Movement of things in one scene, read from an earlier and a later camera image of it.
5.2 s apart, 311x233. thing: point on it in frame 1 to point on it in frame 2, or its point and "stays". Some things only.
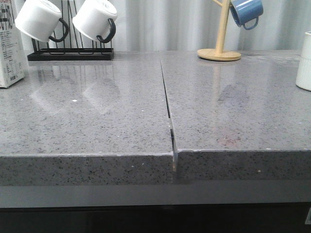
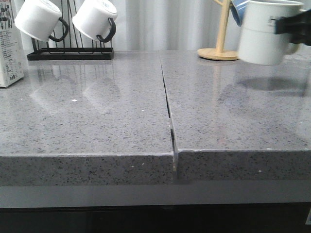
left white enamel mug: x=42 y=20 stays
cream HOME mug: x=303 y=66 to x=259 y=44
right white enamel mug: x=95 y=20 stays
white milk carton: x=11 y=66 stays
